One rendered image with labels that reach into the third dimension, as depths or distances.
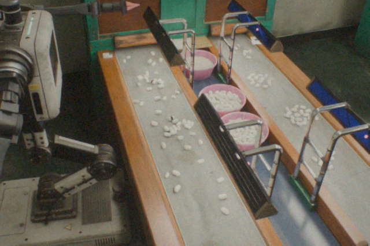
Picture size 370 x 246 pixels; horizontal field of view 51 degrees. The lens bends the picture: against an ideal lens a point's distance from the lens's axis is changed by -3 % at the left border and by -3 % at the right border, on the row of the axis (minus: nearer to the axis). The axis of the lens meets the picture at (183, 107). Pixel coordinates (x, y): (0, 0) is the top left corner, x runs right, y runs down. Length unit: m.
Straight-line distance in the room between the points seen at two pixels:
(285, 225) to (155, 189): 0.58
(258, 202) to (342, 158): 0.86
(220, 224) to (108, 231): 0.58
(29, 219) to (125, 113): 0.72
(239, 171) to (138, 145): 0.70
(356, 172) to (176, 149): 0.87
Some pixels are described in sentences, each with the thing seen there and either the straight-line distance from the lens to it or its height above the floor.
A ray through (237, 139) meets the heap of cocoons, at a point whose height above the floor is 0.74.
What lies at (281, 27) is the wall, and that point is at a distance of 4.51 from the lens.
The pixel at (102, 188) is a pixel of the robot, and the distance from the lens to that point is 2.16.
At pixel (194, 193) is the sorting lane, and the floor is 0.74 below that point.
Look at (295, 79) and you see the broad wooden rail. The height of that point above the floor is 0.76.
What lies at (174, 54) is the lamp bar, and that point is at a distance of 1.99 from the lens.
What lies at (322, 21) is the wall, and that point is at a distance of 4.84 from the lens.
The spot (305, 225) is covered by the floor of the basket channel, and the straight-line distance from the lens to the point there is 1.83.
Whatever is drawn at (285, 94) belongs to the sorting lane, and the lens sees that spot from 2.43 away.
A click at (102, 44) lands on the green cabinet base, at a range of 2.74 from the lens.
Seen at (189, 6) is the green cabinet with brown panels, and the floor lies 1.00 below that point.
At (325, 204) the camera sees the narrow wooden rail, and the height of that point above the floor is 0.76.
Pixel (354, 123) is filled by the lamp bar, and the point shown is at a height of 1.09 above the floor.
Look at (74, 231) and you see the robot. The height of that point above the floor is 0.47.
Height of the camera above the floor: 2.07
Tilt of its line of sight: 37 degrees down
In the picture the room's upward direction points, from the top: 2 degrees clockwise
